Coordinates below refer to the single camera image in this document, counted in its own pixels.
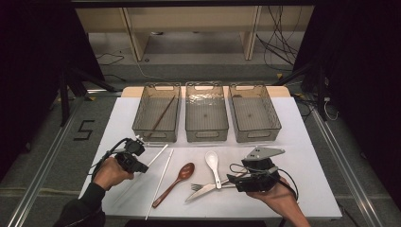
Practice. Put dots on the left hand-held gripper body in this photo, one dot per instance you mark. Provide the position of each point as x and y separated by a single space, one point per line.
130 151

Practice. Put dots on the person's left hand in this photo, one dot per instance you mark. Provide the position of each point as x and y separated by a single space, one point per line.
110 173

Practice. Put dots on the smoked clear plastic bin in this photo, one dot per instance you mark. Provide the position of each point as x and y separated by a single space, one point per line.
255 126
206 126
148 126

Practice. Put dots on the black metal stand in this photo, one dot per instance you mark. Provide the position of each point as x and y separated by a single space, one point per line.
320 91
64 101

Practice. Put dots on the beige wooden desk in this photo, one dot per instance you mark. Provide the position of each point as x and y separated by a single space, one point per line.
189 19

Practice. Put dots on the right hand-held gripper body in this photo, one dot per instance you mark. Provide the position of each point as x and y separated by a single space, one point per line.
260 170

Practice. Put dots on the metal table knife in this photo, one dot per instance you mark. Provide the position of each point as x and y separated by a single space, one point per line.
198 192

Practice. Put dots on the white ceramic spoon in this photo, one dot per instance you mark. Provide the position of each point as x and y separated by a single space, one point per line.
212 159

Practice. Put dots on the person's right hand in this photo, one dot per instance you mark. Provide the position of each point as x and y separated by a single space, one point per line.
277 197

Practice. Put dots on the white table cover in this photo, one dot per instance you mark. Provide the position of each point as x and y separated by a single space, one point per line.
299 176

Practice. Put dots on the aluminium floor rail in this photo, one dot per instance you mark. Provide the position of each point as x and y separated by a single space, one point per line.
346 167
38 179

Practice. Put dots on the black curtain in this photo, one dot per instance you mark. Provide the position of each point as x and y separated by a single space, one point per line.
31 78
365 94

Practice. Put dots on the brown wooden chopstick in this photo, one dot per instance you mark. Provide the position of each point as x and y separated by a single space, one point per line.
162 115

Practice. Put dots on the brown wooden spoon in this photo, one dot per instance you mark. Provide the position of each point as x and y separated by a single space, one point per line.
186 171

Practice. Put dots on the metal fork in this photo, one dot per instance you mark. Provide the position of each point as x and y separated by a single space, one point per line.
197 187

